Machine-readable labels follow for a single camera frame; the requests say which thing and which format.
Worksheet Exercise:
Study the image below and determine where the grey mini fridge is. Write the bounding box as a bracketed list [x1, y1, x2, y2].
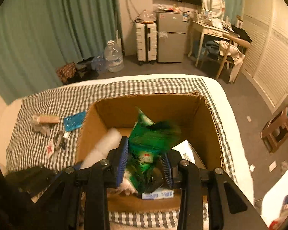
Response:
[157, 11, 188, 63]

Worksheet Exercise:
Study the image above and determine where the green snack bag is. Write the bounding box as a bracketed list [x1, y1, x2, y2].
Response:
[126, 109, 181, 194]

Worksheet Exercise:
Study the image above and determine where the checkered green white cloth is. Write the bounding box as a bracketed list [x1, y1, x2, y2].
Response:
[5, 77, 238, 229]

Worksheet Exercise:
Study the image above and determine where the large clear water bottle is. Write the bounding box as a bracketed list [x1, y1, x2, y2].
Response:
[104, 40, 124, 73]

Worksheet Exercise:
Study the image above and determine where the green white box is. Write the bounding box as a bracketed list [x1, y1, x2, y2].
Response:
[172, 140, 206, 169]

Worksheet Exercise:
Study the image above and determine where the beige small carton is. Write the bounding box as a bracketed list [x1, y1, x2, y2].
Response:
[32, 114, 60, 124]

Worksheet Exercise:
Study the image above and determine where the brown patterned bag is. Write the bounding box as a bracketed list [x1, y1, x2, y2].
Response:
[56, 63, 76, 85]

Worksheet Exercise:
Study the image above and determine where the wooden chair with clothes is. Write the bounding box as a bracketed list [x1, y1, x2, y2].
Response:
[200, 33, 252, 84]

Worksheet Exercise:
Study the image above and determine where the white oval mirror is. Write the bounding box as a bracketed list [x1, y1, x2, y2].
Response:
[204, 0, 224, 18]

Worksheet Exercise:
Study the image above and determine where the small wooden stool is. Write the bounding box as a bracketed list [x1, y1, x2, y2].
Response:
[260, 107, 288, 153]

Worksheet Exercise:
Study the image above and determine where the white round ribbed disc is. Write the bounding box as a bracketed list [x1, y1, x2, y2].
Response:
[80, 128, 122, 169]

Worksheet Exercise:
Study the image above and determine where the blue white tissue pack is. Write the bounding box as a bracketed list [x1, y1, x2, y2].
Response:
[141, 188, 174, 200]

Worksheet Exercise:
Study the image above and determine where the white suitcase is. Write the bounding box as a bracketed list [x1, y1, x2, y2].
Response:
[136, 23, 157, 65]

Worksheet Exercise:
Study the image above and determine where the blue foil packet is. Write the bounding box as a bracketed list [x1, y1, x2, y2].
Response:
[63, 111, 86, 132]

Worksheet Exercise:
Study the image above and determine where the white dressing table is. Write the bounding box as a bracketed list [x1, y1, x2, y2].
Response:
[188, 19, 239, 67]

